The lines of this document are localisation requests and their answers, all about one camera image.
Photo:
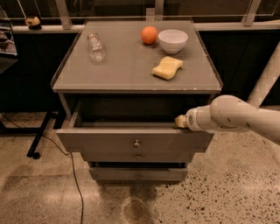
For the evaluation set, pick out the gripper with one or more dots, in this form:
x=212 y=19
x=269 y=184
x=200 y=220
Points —
x=191 y=120

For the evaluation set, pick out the grey top drawer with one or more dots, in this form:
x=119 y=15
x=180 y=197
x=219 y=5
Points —
x=86 y=133

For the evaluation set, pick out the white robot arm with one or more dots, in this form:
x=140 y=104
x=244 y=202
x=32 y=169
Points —
x=229 y=113

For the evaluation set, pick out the grey drawer cabinet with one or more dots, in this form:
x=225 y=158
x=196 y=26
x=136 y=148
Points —
x=123 y=87

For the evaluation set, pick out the yellow sponge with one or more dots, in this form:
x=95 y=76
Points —
x=167 y=68

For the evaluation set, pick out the white bowl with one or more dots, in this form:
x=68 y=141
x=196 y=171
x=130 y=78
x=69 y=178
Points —
x=172 y=41

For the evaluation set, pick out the orange fruit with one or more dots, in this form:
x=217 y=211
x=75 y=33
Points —
x=149 y=35

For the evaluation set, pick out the round floor drain cover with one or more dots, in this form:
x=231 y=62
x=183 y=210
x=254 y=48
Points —
x=135 y=211

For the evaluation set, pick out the clear plastic bottle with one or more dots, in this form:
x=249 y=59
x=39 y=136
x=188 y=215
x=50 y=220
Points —
x=95 y=47

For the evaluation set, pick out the metal window railing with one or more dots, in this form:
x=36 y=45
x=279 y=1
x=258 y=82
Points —
x=206 y=15

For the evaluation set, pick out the small yellow black object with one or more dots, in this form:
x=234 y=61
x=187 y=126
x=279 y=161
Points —
x=33 y=23

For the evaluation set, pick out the black desk leg frame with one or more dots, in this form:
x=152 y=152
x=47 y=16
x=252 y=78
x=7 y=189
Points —
x=37 y=132

